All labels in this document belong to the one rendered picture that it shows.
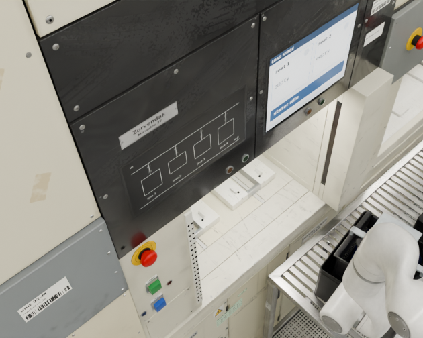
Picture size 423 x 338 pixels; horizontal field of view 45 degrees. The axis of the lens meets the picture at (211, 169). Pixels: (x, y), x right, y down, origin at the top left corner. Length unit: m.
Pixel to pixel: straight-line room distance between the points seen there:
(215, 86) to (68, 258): 0.41
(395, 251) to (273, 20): 0.49
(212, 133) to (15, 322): 0.51
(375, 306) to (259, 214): 0.63
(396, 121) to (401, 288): 1.26
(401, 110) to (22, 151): 1.67
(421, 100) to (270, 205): 0.82
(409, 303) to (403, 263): 0.08
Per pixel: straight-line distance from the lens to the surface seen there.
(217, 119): 1.03
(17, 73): 0.71
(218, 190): 1.80
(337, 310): 1.38
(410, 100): 2.25
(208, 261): 1.69
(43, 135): 0.78
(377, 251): 1.07
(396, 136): 2.10
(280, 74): 1.12
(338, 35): 1.23
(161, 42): 0.82
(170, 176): 1.03
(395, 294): 0.98
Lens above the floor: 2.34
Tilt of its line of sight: 51 degrees down
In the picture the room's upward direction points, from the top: 4 degrees counter-clockwise
